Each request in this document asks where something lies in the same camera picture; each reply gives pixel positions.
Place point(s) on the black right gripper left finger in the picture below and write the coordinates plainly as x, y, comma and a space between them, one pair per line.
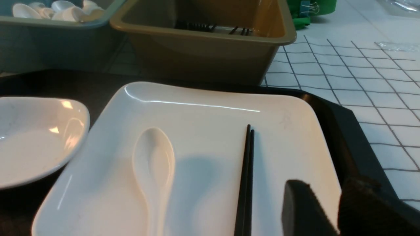
302, 214

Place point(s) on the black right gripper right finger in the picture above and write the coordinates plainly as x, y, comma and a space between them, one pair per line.
365, 210

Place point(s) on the black chopstick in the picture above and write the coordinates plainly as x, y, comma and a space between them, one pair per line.
247, 222
241, 206

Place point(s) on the white ceramic soup spoon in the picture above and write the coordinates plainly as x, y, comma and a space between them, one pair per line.
154, 164

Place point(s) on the large white square plate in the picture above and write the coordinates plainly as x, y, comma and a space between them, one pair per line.
97, 193

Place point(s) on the small white dish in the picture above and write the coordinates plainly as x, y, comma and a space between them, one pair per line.
38, 136

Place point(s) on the checkered white tablecloth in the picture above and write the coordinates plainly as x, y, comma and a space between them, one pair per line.
380, 87

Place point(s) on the clear plastic sheet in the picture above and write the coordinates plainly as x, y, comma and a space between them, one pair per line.
396, 47

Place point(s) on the green cloth backdrop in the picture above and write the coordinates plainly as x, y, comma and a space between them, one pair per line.
326, 7

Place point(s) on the metal binder clip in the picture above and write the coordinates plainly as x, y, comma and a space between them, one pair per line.
307, 8

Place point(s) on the pile of black chopsticks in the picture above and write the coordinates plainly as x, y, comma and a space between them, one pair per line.
213, 28

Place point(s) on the brown plastic bin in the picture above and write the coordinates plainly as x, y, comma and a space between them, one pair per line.
164, 52

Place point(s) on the black plastic tray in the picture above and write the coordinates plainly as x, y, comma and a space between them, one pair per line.
351, 153

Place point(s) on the pile of white spoons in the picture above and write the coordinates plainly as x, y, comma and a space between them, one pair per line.
60, 10

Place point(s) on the teal plastic bin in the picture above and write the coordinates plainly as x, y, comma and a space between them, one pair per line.
31, 44

